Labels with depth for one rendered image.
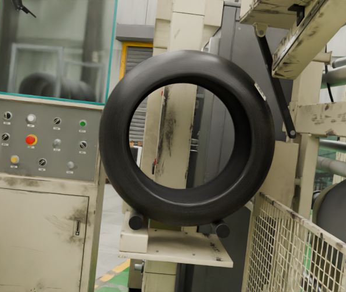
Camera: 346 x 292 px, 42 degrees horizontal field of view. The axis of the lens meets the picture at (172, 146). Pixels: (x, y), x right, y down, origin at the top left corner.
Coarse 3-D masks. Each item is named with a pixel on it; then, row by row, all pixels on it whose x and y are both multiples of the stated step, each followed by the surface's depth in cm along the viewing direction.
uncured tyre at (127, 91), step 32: (160, 64) 141; (192, 64) 141; (224, 64) 143; (128, 96) 140; (224, 96) 170; (256, 96) 143; (128, 128) 169; (256, 128) 143; (128, 160) 141; (256, 160) 144; (128, 192) 143; (160, 192) 170; (192, 192) 171; (224, 192) 144; (192, 224) 147
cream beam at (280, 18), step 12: (252, 0) 156; (264, 0) 142; (276, 0) 141; (288, 0) 140; (300, 0) 138; (252, 12) 159; (264, 12) 157; (276, 12) 155; (288, 12) 153; (252, 24) 177; (276, 24) 172; (288, 24) 170
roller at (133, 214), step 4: (132, 212) 152; (136, 212) 150; (132, 216) 145; (136, 216) 144; (140, 216) 146; (132, 220) 144; (136, 220) 144; (140, 220) 144; (132, 224) 144; (136, 224) 144; (140, 224) 144; (132, 228) 144; (136, 228) 144
